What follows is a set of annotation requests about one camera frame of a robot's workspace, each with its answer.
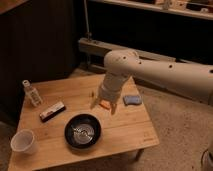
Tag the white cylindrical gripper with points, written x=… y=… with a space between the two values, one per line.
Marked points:
x=110 y=90

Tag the black ceramic bowl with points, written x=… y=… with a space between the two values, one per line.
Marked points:
x=82 y=131

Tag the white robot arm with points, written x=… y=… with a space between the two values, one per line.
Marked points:
x=194 y=81

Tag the orange carrot toy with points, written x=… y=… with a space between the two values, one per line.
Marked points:
x=104 y=104

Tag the blue sponge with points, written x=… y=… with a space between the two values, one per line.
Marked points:
x=132 y=100

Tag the wooden folding table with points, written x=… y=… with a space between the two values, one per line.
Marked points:
x=130 y=128

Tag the black and white box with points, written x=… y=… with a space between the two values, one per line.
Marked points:
x=52 y=111

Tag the long grey case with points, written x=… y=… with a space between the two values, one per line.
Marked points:
x=100 y=48

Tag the metal pole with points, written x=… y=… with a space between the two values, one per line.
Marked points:
x=88 y=33

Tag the clear plastic bottle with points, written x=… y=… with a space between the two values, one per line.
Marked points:
x=32 y=93

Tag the white paper cup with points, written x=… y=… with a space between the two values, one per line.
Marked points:
x=24 y=142

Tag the upper shelf with items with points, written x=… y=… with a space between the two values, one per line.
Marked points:
x=164 y=8

